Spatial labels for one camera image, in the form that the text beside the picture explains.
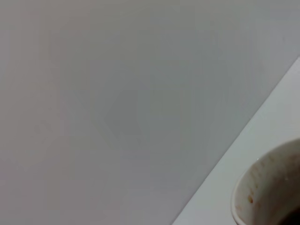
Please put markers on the red ceramic mug with coffee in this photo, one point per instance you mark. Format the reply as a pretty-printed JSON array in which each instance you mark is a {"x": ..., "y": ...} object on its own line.
[{"x": 264, "y": 187}]

